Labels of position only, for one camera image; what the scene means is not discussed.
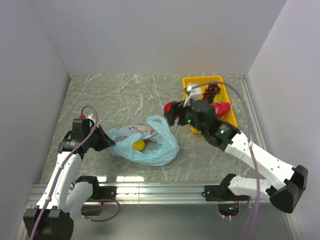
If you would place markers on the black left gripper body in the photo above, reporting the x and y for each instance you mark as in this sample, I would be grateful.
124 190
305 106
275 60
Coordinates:
93 139

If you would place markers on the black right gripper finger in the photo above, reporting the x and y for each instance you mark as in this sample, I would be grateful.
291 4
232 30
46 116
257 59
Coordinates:
177 104
171 115

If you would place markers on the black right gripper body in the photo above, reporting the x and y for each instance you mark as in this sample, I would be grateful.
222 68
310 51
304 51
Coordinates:
186 117

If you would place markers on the light blue plastic bag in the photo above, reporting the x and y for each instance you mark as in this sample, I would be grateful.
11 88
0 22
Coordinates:
161 146

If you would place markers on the yellow fruit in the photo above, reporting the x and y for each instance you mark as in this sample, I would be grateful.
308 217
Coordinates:
139 145

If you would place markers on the red apple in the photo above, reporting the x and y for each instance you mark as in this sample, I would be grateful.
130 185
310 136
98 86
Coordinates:
168 106

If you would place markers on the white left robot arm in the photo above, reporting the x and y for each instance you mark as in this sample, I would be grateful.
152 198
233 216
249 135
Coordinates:
53 216

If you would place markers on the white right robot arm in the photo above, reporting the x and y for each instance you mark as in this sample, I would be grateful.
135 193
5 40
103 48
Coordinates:
283 184

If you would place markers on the red dragon fruit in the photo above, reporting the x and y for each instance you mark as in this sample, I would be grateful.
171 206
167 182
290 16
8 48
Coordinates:
221 109

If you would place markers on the yellow green mango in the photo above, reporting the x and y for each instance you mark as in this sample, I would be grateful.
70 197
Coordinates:
218 98

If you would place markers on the yellow plastic tray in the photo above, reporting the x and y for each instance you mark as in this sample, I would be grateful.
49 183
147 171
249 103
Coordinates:
198 80

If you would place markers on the dark red grape bunch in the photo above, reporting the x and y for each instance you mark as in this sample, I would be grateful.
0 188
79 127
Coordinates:
210 92

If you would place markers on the aluminium rail frame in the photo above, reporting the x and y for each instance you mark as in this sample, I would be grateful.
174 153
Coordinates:
176 193

